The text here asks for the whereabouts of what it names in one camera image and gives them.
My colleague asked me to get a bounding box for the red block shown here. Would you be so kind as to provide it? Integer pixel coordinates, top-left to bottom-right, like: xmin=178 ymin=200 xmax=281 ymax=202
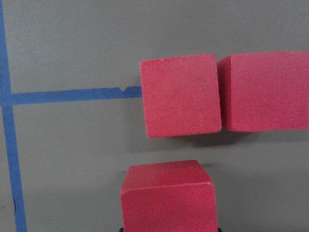
xmin=140 ymin=54 xmax=222 ymax=138
xmin=120 ymin=160 xmax=219 ymax=232
xmin=217 ymin=51 xmax=309 ymax=132

